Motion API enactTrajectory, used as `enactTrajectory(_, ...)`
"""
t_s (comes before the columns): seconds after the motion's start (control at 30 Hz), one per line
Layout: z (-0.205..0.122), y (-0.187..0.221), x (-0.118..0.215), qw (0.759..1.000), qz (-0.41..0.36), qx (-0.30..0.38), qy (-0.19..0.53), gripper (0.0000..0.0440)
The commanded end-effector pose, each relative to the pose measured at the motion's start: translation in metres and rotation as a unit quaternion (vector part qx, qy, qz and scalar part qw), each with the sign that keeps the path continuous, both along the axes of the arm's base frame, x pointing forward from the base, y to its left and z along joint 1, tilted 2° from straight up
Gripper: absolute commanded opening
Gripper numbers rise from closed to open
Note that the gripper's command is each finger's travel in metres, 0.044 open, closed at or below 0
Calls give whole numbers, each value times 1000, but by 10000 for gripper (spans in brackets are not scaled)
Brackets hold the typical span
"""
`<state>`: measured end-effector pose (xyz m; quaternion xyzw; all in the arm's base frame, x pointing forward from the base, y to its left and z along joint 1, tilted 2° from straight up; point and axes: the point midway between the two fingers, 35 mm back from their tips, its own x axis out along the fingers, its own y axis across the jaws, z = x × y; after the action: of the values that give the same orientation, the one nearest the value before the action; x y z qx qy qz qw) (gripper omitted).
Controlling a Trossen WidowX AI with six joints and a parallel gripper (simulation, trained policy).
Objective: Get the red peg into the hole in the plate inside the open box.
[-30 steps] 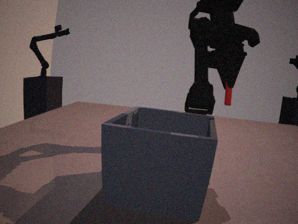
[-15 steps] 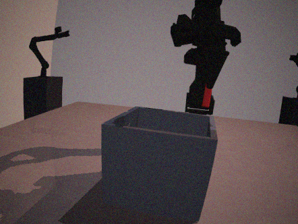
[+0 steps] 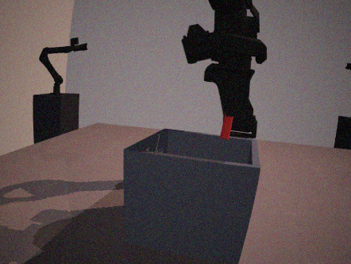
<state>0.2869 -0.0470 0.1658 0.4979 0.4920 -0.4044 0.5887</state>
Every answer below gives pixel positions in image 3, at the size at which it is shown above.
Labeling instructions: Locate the red peg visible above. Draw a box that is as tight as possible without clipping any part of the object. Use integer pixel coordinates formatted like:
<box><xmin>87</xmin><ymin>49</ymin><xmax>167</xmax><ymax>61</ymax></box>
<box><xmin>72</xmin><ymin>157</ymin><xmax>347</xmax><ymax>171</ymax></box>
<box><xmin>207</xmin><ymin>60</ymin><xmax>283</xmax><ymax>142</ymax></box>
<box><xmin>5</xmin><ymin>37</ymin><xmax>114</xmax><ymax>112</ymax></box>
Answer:
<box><xmin>220</xmin><ymin>112</ymin><xmax>233</xmax><ymax>140</ymax></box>

